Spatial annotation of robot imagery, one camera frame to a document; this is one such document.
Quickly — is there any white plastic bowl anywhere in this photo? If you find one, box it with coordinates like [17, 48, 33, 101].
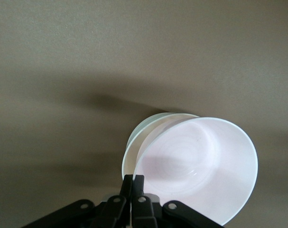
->
[135, 116, 259, 226]
[121, 112, 203, 182]

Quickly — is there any brown table cover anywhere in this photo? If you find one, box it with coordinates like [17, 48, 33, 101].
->
[0, 0, 288, 228]

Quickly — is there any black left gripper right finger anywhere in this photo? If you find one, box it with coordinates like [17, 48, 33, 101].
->
[130, 175, 226, 228]

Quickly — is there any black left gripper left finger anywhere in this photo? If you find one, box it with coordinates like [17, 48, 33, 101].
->
[22, 174, 134, 228]

